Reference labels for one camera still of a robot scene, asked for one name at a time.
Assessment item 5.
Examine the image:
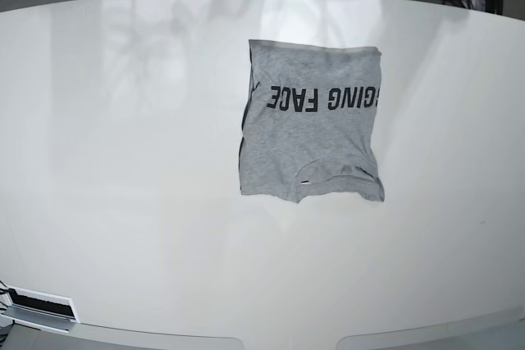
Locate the grey t-shirt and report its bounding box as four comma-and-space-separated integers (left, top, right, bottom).
239, 39, 385, 203

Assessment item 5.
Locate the white cable slot panel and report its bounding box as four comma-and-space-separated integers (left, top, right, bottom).
1, 283, 80, 334

